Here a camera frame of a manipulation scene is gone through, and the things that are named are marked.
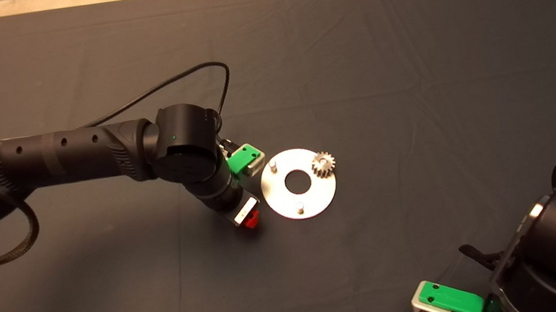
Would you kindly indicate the green left camera mount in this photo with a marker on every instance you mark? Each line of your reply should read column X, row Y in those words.
column 240, row 159

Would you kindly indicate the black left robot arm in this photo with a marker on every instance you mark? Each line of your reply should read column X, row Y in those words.
column 66, row 156

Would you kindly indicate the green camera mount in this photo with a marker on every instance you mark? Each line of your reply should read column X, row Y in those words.
column 445, row 297
column 240, row 159

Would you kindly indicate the small steel planetary gear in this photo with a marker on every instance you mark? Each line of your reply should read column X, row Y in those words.
column 323, row 164

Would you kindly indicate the dark grey table cloth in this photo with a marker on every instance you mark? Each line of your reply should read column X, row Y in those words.
column 406, row 46

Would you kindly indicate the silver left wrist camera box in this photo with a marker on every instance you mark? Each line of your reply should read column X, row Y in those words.
column 257, row 165

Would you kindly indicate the green right camera mount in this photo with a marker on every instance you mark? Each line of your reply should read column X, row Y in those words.
column 445, row 297

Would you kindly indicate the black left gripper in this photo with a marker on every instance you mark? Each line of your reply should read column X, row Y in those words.
column 242, row 209

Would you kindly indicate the round metal carrier plate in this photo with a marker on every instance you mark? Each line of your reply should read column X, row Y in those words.
column 313, row 200

